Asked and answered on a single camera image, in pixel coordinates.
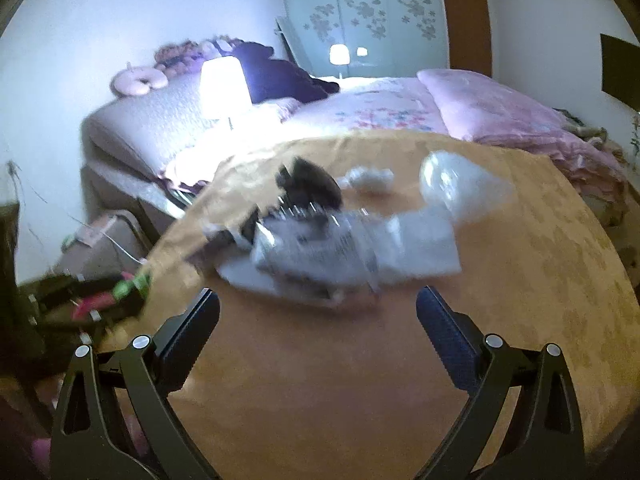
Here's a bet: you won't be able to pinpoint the orange patterned tablecloth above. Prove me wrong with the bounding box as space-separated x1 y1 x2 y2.
97 129 640 480

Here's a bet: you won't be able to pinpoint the purple plush toys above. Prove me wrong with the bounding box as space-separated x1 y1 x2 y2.
153 34 236 77

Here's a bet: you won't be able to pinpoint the pink folded blanket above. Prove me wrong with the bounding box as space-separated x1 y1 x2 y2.
416 67 628 188

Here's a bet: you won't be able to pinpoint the crumpled white tissue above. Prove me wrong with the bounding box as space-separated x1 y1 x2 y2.
341 166 396 196

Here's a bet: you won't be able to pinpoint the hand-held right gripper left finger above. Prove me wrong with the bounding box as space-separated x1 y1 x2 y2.
50 287 221 480

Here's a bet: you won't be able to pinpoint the brown bedside box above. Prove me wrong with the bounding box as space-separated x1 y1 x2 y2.
54 209 151 281

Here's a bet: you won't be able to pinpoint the pink floral bedsheet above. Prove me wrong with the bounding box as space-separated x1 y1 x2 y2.
270 76 451 137

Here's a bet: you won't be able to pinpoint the black toothed plastic object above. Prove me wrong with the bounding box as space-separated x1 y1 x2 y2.
274 156 344 213

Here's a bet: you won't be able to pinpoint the lit white table lamp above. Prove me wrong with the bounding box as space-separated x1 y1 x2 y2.
199 55 253 132

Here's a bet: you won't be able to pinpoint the thin potted plant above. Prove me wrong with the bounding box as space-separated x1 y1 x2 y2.
626 114 640 173

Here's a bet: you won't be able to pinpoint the green flower-print wardrobe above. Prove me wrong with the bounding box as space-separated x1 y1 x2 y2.
279 0 449 79

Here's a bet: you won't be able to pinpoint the silver pill blister pack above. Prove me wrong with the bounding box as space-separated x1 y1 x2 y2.
250 209 382 307

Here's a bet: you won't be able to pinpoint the black wall screen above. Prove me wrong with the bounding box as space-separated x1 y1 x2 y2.
600 33 640 112

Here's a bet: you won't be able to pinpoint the clear plastic bag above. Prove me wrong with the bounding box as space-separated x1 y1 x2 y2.
419 151 517 224

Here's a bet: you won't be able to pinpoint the black panel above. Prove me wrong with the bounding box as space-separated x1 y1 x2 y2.
0 199 22 356

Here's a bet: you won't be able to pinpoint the dark clothing pile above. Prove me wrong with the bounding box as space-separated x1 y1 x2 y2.
232 41 342 105

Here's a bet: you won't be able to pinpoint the grey pillow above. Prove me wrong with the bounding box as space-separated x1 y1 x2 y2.
80 72 301 211

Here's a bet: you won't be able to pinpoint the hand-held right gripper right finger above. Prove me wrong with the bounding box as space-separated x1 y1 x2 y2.
416 285 586 480

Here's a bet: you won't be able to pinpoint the brown wooden door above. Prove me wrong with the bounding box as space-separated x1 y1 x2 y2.
441 0 494 72

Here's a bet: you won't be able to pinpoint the white paper packet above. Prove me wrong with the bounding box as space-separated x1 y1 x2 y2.
377 209 462 281

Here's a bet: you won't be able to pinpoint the pink neck pillow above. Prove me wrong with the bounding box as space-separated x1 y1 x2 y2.
112 62 169 97

